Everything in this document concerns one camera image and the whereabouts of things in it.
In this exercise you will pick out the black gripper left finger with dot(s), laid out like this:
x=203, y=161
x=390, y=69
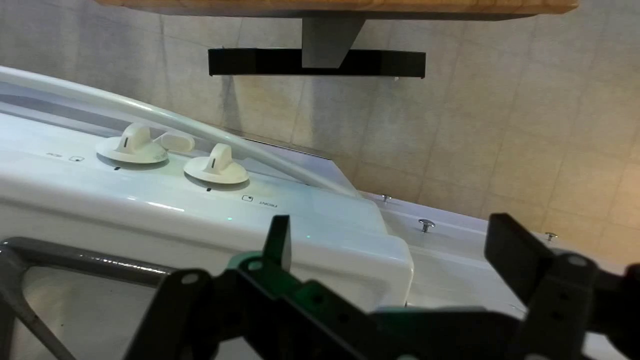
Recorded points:
x=254, y=300

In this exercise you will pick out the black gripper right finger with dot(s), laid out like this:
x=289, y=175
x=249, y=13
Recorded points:
x=567, y=294

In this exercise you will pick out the white stove knob right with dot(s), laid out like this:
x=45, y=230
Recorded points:
x=217, y=168

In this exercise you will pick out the white stove knob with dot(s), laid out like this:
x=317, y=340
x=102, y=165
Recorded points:
x=132, y=146
x=217, y=168

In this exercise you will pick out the white stove knob left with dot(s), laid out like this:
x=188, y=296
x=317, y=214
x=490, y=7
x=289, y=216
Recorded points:
x=132, y=146

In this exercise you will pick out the white gas stove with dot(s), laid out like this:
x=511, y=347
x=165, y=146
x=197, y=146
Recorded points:
x=389, y=287

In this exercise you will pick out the black stove grate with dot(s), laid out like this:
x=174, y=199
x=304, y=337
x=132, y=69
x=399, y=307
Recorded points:
x=21, y=255

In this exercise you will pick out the wooden robot cart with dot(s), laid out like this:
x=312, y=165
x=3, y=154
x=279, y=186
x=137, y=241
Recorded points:
x=331, y=27

